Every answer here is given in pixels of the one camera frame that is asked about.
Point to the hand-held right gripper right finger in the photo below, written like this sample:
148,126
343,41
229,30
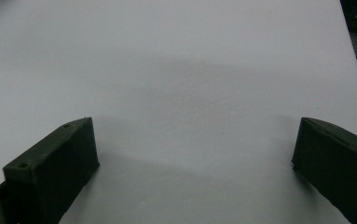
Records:
337,165

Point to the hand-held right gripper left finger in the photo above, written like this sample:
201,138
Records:
52,174

